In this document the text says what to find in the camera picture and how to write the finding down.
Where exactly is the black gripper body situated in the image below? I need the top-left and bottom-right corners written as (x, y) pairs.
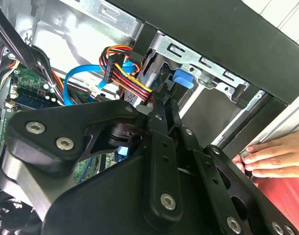
top-left (40, 153), bottom-right (224, 235)

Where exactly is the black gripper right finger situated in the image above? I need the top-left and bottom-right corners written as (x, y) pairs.
top-left (167, 97), bottom-right (299, 235)

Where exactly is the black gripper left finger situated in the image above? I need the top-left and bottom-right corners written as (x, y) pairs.
top-left (0, 92), bottom-right (184, 222)

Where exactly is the blue data wire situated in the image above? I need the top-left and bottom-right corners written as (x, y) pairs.
top-left (63, 61), bottom-right (140, 106)

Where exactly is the hard disk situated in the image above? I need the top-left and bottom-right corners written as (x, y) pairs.
top-left (136, 48), bottom-right (197, 113)

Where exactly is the person's left hand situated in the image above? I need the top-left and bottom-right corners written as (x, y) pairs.
top-left (231, 156), bottom-right (246, 172)

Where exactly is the person's right hand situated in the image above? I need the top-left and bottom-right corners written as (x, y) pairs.
top-left (244, 129), bottom-right (299, 179)

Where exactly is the multicoloured power wire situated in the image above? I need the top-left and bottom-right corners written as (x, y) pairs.
top-left (99, 44), bottom-right (154, 101)

